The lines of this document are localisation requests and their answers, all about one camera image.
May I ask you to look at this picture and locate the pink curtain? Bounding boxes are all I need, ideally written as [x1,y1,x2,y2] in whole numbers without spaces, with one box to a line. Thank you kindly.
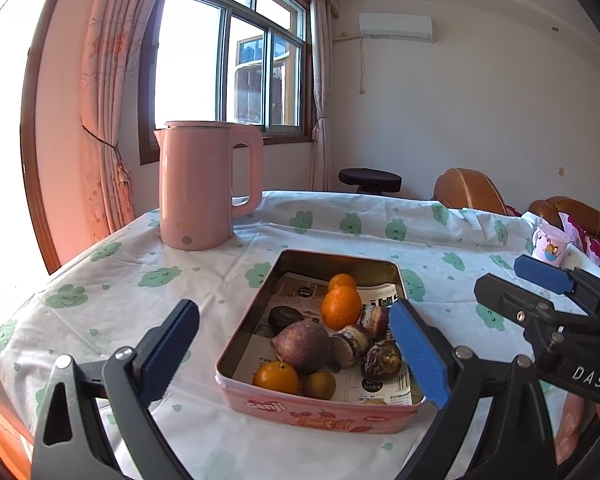
[79,0,173,243]

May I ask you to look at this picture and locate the person's right hand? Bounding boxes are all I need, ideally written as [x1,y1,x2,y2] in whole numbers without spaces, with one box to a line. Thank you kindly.
[554,392,600,465]

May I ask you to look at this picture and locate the dark water chestnut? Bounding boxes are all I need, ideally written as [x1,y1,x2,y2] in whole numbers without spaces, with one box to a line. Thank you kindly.
[268,306,306,333]
[361,339,408,382]

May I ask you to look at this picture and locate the large orange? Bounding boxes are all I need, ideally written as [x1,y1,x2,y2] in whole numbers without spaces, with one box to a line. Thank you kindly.
[320,285,363,330]

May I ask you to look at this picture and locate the pale narrow curtain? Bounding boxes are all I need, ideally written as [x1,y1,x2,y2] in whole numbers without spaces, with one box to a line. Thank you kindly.
[307,0,333,192]

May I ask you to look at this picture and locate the white air conditioner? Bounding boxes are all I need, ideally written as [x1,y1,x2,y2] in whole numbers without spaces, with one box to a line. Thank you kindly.
[358,12,433,42]

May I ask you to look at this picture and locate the white green cloud tablecloth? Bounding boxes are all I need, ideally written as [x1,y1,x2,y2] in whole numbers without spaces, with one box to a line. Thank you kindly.
[0,190,600,480]

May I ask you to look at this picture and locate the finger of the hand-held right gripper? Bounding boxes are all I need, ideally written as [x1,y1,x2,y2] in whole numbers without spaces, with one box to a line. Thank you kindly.
[474,273,556,331]
[514,255,600,311]

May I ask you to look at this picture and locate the pink tin box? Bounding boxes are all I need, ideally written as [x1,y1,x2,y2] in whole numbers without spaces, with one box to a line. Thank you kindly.
[215,248,427,436]

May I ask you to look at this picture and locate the pink electric kettle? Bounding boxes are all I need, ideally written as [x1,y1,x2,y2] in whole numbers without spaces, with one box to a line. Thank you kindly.
[153,120,265,251]

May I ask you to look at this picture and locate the purple passion fruit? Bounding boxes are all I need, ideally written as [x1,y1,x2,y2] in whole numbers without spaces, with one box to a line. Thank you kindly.
[271,321,337,376]

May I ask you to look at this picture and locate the medium orange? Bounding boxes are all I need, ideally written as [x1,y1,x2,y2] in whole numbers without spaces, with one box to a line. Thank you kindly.
[252,361,301,396]

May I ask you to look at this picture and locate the white cartoon cup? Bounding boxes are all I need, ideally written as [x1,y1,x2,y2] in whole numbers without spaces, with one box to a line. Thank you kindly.
[531,224,572,267]

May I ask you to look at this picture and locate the brown leather armchair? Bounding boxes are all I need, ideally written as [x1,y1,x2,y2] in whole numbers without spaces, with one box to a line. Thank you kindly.
[432,167,508,217]

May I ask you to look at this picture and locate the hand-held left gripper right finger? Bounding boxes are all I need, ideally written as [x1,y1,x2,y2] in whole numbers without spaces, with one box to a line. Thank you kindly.
[389,299,561,480]

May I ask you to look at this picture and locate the brown leather sofa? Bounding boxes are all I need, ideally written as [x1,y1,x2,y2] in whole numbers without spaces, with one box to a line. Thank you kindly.
[527,196,600,273]

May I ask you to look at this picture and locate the dark round stool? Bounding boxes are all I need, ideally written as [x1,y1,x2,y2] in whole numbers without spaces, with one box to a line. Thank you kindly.
[338,168,402,196]

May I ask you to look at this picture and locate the sliding window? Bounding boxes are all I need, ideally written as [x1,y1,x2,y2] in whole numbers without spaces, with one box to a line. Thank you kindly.
[139,0,313,165]

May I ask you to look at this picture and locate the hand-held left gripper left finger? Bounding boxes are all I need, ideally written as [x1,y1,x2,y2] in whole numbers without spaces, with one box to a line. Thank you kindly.
[30,299,201,480]

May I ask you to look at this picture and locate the printed paper liner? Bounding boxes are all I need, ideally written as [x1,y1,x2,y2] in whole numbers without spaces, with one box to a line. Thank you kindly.
[230,271,413,406]

